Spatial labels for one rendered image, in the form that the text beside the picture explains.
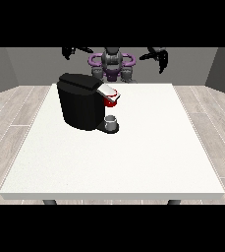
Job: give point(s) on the grey robot trunk purple rings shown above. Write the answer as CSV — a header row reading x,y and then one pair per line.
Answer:
x,y
112,65

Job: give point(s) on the dark table leg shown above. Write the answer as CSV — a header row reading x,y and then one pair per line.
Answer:
x,y
174,202
50,202

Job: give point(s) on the black coffee machine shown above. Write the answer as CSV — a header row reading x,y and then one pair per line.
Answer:
x,y
81,103

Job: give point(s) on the pale grey machine lid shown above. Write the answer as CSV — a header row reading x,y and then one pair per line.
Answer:
x,y
110,91

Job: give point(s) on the small grey cup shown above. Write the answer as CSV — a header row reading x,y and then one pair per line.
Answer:
x,y
111,121

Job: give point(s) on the red pod holder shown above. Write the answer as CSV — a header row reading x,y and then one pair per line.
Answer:
x,y
110,101

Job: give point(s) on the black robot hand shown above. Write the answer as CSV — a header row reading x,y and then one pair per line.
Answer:
x,y
159,55
68,51

